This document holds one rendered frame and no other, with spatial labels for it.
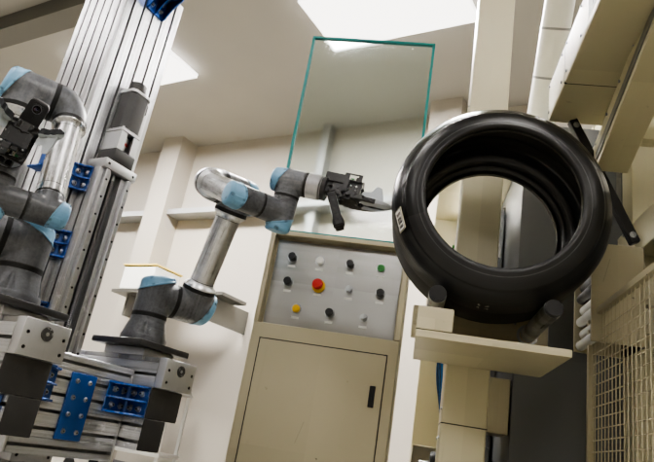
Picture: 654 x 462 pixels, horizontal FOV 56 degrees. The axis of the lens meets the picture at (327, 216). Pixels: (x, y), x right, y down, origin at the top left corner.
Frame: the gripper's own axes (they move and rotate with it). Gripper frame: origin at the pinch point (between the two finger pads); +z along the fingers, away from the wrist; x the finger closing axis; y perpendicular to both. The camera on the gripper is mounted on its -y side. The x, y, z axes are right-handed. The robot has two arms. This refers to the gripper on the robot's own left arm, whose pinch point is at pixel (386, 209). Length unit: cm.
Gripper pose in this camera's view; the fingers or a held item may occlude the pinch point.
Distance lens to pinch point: 177.0
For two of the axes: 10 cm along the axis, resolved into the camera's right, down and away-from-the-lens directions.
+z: 9.6, 2.1, -2.0
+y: 2.7, -9.0, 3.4
